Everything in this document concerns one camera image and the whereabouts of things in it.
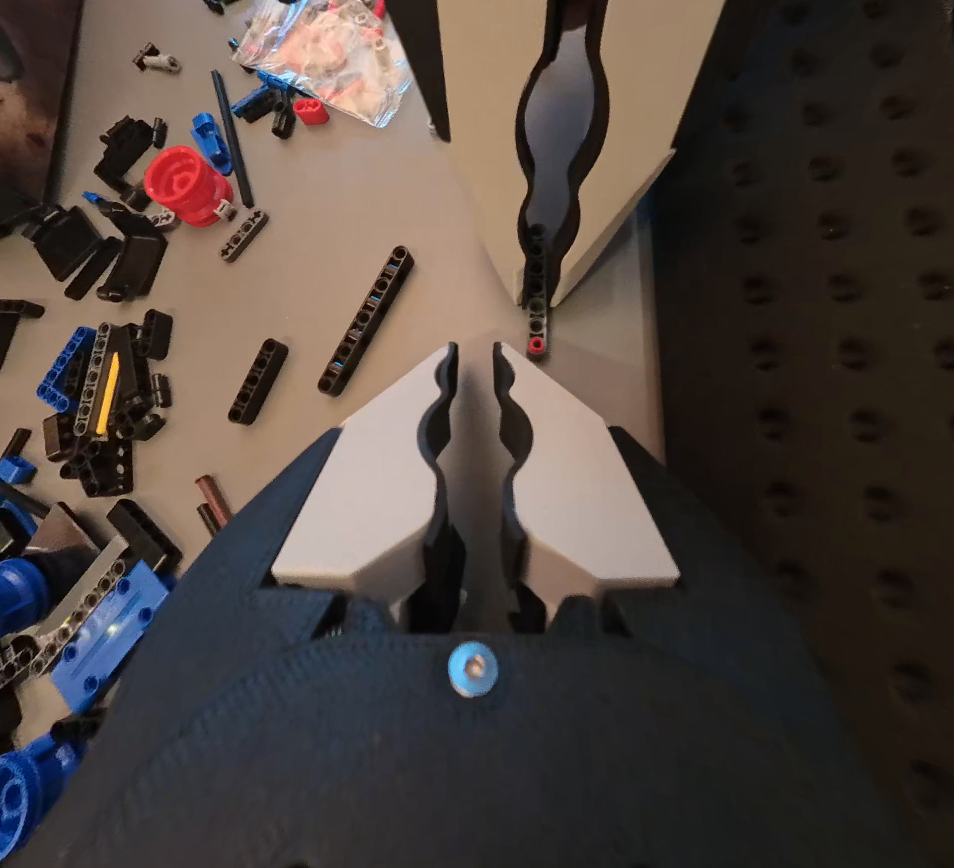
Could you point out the black studded toy beam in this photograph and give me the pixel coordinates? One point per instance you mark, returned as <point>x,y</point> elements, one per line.
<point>145,536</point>

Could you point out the short grey toy beam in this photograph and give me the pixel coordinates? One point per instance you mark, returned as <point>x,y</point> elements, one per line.
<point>244,236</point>

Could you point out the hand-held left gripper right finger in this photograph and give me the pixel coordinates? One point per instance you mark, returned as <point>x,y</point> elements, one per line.
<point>589,510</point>

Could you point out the small red connector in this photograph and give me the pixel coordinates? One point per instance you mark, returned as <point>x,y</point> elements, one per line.
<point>309,111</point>

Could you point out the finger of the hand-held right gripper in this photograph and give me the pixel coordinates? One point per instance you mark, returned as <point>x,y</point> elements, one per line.
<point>671,26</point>
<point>477,26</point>

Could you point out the blue flat toy panel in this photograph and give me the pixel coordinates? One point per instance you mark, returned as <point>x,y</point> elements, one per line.
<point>112,629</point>

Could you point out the black and blue pin cluster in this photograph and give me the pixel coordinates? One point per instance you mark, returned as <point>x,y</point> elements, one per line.
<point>261,104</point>

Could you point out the small blue pin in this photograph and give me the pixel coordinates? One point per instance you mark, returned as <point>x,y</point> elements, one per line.
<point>97,199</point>

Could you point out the yellow toy axle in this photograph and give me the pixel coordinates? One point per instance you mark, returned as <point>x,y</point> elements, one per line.
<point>109,387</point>

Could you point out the red toy wheel hub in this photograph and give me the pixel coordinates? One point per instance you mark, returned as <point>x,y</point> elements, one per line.
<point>182,182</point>

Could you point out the black toy beam with pins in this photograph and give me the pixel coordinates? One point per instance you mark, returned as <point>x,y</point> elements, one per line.
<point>365,320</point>

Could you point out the thin black toy axle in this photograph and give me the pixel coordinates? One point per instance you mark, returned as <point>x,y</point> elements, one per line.
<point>22,499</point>

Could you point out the clear plastic parts bag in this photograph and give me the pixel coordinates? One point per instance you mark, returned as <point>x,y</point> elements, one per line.
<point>335,55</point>

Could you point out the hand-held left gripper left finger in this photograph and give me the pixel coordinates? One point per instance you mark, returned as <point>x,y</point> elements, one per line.
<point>358,510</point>

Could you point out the black angled toy beam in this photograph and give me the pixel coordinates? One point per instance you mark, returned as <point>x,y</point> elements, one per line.
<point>15,316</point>

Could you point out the pile of black toy beams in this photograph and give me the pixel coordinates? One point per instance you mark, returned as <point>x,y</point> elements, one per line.
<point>112,450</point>

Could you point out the dark triangular toy panel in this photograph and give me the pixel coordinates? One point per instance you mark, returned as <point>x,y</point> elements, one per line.
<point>63,532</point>

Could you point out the short black toy beam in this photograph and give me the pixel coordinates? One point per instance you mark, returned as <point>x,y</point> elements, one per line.
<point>259,382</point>

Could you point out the grey thin toy beam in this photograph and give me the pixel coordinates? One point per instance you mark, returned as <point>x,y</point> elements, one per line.
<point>538,331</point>

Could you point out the grey studded toy beam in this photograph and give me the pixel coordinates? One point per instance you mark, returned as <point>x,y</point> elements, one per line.
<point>74,614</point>

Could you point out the white and black connector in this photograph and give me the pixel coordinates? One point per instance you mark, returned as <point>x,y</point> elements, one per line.
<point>156,59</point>

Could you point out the black dimpled mat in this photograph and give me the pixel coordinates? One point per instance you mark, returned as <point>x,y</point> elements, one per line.
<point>820,361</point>

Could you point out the black panel with tab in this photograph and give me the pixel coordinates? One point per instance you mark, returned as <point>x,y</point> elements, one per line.
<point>138,257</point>

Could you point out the black square toy panel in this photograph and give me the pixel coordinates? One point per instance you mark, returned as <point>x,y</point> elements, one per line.
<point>67,242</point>

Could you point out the black connector cluster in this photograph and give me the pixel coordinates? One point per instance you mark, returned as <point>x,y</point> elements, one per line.
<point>123,152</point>

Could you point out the toy truck set box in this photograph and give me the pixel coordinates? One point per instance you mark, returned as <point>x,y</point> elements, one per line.
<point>37,63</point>

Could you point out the blue axle connector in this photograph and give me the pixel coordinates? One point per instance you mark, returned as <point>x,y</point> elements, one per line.
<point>16,470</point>

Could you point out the long dark toy axle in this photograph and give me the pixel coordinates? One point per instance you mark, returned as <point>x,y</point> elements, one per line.
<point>232,137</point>

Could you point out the blue angled toy beam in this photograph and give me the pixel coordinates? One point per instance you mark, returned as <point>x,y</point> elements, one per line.
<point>63,369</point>

